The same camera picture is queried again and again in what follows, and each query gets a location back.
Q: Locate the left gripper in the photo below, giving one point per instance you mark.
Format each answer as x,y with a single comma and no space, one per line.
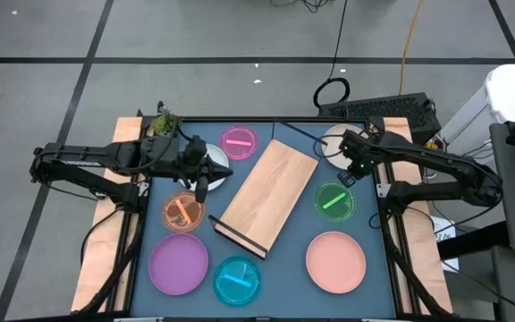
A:
195,170

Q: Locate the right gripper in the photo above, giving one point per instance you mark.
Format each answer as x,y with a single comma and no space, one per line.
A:
358,152

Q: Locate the white plate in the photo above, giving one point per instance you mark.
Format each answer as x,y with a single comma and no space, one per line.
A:
219,156

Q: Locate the beige plate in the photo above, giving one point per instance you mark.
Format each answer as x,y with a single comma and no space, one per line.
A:
334,156

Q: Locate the orange transparent plate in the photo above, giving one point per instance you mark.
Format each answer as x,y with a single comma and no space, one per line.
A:
172,219

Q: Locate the purple plate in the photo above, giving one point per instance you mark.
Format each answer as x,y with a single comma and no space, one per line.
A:
178,264

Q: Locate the salmon pink plate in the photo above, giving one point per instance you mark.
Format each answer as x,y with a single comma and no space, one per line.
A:
335,262

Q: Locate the cyan transparent plate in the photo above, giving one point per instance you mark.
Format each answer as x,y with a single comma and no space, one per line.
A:
235,295

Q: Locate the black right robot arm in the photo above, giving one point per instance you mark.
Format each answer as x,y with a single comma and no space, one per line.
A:
441,160

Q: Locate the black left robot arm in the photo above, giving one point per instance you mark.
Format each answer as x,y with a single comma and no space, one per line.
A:
96,154

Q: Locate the black computer case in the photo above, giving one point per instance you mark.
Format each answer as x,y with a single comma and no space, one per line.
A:
382,109

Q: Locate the wooden cutting board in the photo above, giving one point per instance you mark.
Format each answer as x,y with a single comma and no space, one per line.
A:
266,192

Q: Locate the artificial green plant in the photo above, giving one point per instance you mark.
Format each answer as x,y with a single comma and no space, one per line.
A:
166,123

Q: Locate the yellow plug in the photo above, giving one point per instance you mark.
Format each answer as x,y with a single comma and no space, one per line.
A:
431,146

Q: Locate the white paper sheet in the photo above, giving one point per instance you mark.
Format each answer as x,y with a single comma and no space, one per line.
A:
443,234

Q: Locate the blue grey table mat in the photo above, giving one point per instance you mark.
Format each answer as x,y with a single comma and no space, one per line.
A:
284,277

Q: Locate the black metal beam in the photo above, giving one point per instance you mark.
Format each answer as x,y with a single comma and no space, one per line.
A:
472,241

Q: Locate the white mounting bracket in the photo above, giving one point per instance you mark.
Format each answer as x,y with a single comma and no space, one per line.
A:
98,195
382,191

